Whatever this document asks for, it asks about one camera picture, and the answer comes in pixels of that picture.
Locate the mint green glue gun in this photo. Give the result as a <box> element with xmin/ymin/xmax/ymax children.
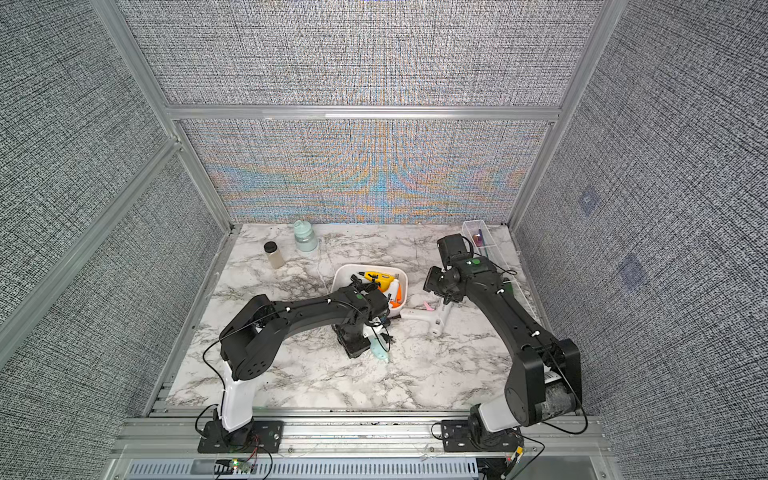
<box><xmin>368</xmin><ymin>333</ymin><xmax>390</xmax><ymax>363</ymax></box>

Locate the orange glue gun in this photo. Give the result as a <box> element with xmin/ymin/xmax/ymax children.
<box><xmin>387</xmin><ymin>284</ymin><xmax>403</xmax><ymax>311</ymax></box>

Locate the yellow glue gun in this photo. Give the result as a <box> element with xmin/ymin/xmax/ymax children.
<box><xmin>359</xmin><ymin>271</ymin><xmax>397</xmax><ymax>292</ymax></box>

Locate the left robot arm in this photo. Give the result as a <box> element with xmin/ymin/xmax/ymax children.
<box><xmin>218</xmin><ymin>285</ymin><xmax>389</xmax><ymax>433</ymax></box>

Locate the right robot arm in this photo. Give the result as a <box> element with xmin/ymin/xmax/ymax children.
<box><xmin>424</xmin><ymin>259</ymin><xmax>582</xmax><ymax>433</ymax></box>

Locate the large white pink glue gun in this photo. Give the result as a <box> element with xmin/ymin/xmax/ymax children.
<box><xmin>400</xmin><ymin>301</ymin><xmax>453</xmax><ymax>337</ymax></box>

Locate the white storage box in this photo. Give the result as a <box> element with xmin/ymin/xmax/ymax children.
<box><xmin>330</xmin><ymin>264</ymin><xmax>408</xmax><ymax>317</ymax></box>

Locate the clear plastic tray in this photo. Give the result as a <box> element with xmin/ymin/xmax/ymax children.
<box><xmin>462</xmin><ymin>220</ymin><xmax>526</xmax><ymax>287</ymax></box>

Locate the mint green lidded jar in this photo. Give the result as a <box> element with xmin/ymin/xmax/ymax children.
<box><xmin>293</xmin><ymin>220</ymin><xmax>319</xmax><ymax>253</ymax></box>

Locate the brown spice jar black lid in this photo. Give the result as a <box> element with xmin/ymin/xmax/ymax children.
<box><xmin>263</xmin><ymin>241</ymin><xmax>285</xmax><ymax>269</ymax></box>

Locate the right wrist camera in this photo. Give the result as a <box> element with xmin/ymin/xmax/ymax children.
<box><xmin>437</xmin><ymin>234</ymin><xmax>474</xmax><ymax>269</ymax></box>

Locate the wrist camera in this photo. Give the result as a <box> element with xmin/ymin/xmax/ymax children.
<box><xmin>363</xmin><ymin>289</ymin><xmax>390</xmax><ymax>321</ymax></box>
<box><xmin>437</xmin><ymin>234</ymin><xmax>474</xmax><ymax>269</ymax></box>

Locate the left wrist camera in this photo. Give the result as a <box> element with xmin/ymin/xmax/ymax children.
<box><xmin>363</xmin><ymin>289</ymin><xmax>390</xmax><ymax>321</ymax></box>

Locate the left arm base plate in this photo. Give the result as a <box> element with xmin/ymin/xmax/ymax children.
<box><xmin>197</xmin><ymin>420</ymin><xmax>285</xmax><ymax>454</ymax></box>

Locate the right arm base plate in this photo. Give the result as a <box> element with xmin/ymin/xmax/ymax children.
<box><xmin>438</xmin><ymin>419</ymin><xmax>524</xmax><ymax>453</ymax></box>

